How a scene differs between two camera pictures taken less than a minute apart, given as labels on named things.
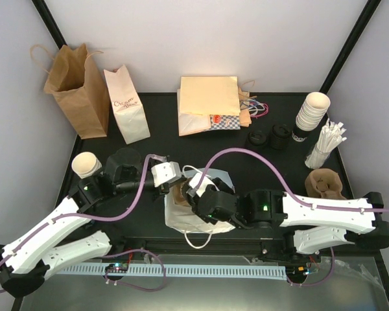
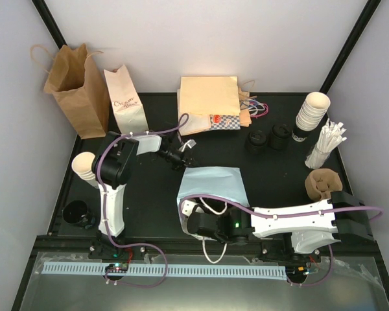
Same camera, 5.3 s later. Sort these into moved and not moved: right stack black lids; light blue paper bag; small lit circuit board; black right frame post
Moved: light blue paper bag
Not moved: small lit circuit board; black right frame post; right stack black lids
